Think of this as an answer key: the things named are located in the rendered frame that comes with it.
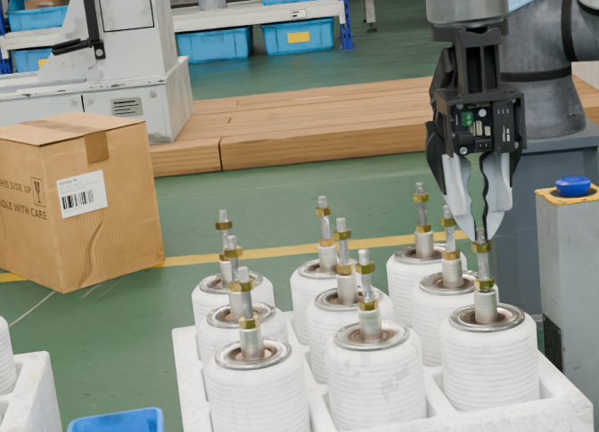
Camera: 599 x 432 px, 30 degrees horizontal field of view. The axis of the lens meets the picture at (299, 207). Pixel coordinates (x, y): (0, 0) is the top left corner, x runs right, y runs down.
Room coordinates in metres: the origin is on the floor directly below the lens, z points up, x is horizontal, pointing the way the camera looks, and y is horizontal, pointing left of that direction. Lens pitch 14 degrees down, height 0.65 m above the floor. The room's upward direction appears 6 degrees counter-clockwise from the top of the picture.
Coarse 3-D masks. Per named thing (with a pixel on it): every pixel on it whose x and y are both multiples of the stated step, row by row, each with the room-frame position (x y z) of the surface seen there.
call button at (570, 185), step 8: (568, 176) 1.28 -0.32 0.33; (576, 176) 1.27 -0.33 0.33; (560, 184) 1.25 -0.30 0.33; (568, 184) 1.25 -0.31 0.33; (576, 184) 1.24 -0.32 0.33; (584, 184) 1.24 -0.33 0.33; (560, 192) 1.26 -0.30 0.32; (568, 192) 1.25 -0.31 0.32; (576, 192) 1.25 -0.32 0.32; (584, 192) 1.25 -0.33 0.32
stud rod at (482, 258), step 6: (480, 228) 1.05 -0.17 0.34; (480, 234) 1.05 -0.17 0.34; (480, 240) 1.05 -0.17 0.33; (486, 252) 1.05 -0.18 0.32; (480, 258) 1.05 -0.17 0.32; (486, 258) 1.05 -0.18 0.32; (480, 264) 1.05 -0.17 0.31; (486, 264) 1.05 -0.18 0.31; (480, 270) 1.05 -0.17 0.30; (486, 270) 1.05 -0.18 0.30; (480, 276) 1.05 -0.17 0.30; (486, 276) 1.05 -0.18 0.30
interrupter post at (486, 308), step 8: (480, 296) 1.04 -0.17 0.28; (488, 296) 1.04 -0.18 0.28; (480, 304) 1.04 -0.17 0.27; (488, 304) 1.04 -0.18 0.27; (480, 312) 1.04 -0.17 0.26; (488, 312) 1.04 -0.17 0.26; (496, 312) 1.05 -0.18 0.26; (480, 320) 1.04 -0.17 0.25; (488, 320) 1.04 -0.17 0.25; (496, 320) 1.04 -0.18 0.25
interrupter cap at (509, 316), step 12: (456, 312) 1.07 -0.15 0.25; (468, 312) 1.07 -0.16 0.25; (504, 312) 1.06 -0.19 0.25; (516, 312) 1.05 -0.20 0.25; (456, 324) 1.03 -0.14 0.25; (468, 324) 1.03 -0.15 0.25; (480, 324) 1.03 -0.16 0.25; (492, 324) 1.02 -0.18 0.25; (504, 324) 1.02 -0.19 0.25; (516, 324) 1.02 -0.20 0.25
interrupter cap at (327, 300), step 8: (336, 288) 1.19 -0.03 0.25; (360, 288) 1.18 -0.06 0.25; (320, 296) 1.17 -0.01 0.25; (328, 296) 1.16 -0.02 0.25; (336, 296) 1.17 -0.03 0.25; (360, 296) 1.16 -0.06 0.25; (376, 296) 1.15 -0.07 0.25; (320, 304) 1.14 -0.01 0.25; (328, 304) 1.14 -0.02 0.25; (336, 304) 1.14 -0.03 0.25; (344, 304) 1.14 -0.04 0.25; (352, 304) 1.13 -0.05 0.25; (336, 312) 1.12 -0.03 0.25
